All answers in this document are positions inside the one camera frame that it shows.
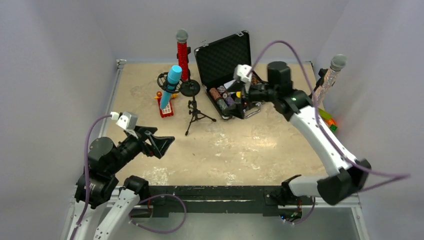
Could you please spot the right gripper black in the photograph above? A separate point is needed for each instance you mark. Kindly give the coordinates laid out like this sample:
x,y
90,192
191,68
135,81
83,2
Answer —
x,y
243,100

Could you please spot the black poker chip case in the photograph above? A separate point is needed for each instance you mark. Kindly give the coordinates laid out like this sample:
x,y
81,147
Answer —
x,y
217,61

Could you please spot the red glitter microphone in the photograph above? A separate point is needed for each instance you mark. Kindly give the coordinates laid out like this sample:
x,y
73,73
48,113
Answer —
x,y
182,52

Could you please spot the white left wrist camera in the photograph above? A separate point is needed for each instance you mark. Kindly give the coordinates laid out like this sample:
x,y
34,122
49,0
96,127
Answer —
x,y
125,120

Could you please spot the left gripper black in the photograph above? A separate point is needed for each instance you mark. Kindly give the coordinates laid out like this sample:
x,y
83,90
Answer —
x,y
144,141

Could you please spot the red yellow toy block truck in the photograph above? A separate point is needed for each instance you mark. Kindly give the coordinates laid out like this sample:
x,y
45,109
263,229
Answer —
x,y
168,110

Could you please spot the black mic stand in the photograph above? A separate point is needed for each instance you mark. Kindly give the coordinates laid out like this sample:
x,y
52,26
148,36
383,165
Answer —
x,y
189,87
319,84

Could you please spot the green toy block bar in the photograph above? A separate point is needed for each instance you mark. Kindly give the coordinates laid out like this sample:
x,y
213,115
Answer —
x,y
324,115

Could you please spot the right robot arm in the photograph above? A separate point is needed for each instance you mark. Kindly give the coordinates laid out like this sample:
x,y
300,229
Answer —
x,y
346,174

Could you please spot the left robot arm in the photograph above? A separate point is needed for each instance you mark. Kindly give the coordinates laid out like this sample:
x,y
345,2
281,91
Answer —
x,y
102,160

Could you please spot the black shock mount tripod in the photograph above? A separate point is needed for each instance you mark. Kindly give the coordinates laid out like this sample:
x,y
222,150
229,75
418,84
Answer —
x,y
192,104

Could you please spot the silver glitter microphone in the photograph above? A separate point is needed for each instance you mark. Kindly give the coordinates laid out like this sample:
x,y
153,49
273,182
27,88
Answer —
x,y
337,63

